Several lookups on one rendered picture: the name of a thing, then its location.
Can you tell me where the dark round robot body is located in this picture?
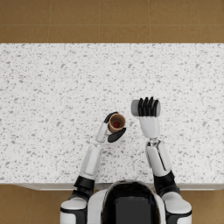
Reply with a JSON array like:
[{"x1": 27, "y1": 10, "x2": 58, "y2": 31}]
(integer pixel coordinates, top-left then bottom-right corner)
[{"x1": 87, "y1": 179, "x2": 168, "y2": 224}]

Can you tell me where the grey cup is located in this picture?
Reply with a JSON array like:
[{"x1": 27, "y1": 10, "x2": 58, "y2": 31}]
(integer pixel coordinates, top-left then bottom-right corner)
[{"x1": 130, "y1": 99, "x2": 162, "y2": 118}]

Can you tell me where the brown cup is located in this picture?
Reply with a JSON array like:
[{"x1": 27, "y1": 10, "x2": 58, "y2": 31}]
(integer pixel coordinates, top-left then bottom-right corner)
[{"x1": 107, "y1": 113, "x2": 127, "y2": 135}]

